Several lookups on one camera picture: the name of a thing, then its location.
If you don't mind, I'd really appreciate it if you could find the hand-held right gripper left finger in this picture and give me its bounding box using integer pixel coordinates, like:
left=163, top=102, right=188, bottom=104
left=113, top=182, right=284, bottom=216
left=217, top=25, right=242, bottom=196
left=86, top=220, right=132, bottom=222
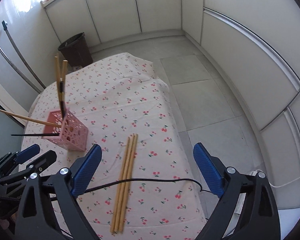
left=15, top=144, right=103, bottom=240

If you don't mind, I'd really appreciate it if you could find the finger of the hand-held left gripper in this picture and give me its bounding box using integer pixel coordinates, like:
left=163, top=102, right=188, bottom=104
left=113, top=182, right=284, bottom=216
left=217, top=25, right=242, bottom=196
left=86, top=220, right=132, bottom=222
left=0, top=150, right=57, bottom=184
left=0, top=144, right=41, bottom=174

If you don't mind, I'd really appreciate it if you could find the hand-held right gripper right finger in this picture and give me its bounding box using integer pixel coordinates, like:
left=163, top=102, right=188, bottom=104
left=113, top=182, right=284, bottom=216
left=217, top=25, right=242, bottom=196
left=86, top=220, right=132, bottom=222
left=193, top=142, right=280, bottom=240

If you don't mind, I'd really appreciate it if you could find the black chopstick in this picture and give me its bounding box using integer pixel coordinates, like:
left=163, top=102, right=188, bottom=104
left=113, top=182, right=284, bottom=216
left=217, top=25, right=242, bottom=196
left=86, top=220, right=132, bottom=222
left=59, top=79, right=68, bottom=117
left=11, top=133, right=60, bottom=138

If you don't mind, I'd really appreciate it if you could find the wooden chopstick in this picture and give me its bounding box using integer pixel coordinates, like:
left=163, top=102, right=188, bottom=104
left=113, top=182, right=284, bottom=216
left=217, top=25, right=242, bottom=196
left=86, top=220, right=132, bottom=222
left=54, top=56, right=65, bottom=105
left=110, top=136, right=131, bottom=234
left=0, top=109, right=62, bottom=128
left=59, top=60, right=68, bottom=85
left=114, top=134, right=135, bottom=234
left=119, top=133, right=139, bottom=232

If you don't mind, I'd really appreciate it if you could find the pink perforated utensil basket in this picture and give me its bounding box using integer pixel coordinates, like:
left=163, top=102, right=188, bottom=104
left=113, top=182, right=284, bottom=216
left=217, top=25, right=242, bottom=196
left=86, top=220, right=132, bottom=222
left=41, top=109, right=89, bottom=152

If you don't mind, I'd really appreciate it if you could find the cherry print tablecloth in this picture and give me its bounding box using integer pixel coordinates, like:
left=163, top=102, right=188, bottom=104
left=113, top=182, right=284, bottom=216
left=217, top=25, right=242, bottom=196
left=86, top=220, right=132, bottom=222
left=21, top=52, right=208, bottom=240

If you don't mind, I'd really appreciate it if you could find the dark brown trash bin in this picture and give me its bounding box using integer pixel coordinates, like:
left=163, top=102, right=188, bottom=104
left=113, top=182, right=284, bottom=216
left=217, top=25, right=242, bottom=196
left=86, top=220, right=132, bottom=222
left=58, top=32, right=94, bottom=68

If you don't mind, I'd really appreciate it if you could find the mop pole with black grip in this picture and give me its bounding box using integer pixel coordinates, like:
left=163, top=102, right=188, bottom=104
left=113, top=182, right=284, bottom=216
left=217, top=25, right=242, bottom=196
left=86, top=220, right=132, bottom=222
left=1, top=20, right=47, bottom=89

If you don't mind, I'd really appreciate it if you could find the white power cable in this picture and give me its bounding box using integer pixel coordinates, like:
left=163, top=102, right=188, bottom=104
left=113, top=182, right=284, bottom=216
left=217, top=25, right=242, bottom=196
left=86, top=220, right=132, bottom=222
left=250, top=170, right=300, bottom=189

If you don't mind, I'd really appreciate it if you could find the black cable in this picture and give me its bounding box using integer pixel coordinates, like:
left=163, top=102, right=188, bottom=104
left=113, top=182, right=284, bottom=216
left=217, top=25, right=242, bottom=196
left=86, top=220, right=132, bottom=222
left=49, top=177, right=213, bottom=200

